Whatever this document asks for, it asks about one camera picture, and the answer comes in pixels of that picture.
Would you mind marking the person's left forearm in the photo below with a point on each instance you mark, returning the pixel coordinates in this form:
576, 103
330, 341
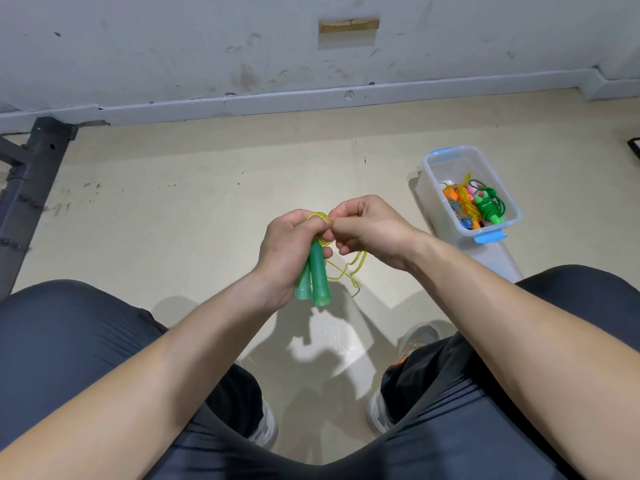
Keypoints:
120, 385

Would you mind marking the person's right hand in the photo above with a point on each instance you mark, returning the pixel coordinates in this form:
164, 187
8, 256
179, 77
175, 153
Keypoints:
380, 233

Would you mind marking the grey right shoe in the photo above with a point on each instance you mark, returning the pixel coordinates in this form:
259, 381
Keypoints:
405, 345

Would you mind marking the person's right forearm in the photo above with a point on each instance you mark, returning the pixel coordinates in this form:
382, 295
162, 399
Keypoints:
540, 355

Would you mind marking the grey left shoe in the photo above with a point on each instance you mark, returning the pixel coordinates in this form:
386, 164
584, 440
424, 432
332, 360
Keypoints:
265, 425

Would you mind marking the clear storage box blue latches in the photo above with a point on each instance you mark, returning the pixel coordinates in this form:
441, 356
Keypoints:
445, 165

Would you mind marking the small wooden wall block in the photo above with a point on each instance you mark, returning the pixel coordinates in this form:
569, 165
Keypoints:
349, 25

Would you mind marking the grey shoe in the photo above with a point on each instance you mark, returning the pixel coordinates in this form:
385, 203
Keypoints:
265, 425
405, 345

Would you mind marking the black shorts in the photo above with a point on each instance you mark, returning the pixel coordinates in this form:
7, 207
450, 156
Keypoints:
60, 335

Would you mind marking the clear plastic box lid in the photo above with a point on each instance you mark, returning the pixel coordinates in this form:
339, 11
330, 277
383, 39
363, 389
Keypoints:
500, 263

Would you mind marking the black metal rack frame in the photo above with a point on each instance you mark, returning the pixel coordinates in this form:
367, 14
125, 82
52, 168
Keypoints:
28, 185

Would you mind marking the person's left hand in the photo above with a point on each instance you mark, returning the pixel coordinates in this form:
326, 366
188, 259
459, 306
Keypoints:
285, 253

